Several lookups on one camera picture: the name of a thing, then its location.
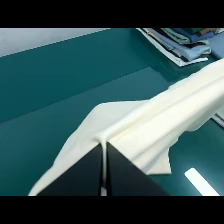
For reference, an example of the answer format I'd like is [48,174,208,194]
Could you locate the cream white shirt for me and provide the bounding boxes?
[27,57,224,197]

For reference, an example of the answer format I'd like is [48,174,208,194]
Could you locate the heap of clothes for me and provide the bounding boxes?
[136,27,224,68]

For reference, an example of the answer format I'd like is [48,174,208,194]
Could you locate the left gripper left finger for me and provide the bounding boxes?
[36,143,104,197]

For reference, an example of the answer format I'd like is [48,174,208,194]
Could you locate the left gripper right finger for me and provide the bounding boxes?
[105,141,170,197]

